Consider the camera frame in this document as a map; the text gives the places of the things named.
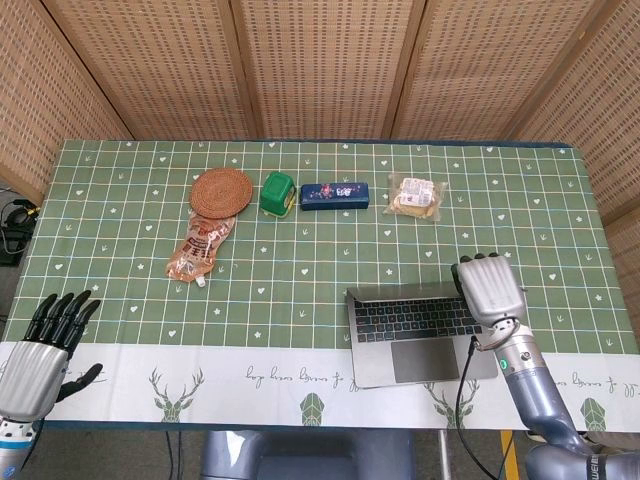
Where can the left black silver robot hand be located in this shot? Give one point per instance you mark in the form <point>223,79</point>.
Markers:
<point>30,377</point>

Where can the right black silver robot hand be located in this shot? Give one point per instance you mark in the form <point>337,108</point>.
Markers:
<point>492,290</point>

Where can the silver laptop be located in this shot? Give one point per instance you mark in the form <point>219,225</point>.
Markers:
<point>400,335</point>

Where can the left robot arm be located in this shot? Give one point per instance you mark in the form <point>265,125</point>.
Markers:
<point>12,450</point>

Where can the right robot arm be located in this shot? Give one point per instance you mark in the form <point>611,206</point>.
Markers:
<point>540,390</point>

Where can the clear snack packet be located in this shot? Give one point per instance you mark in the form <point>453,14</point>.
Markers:
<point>415,196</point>

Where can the metal table leg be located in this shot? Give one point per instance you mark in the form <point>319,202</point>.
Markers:
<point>443,455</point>

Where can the green grid tablecloth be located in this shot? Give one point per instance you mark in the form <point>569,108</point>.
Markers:
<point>200,325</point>

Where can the dark blue pencil case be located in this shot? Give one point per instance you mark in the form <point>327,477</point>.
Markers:
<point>334,195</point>

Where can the orange sauce pouch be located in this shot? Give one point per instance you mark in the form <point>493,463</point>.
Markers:
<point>197,247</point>

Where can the green plastic container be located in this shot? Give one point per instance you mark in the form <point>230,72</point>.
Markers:
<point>276,194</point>

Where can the round woven rattan coaster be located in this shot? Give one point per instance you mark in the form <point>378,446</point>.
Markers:
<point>221,193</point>

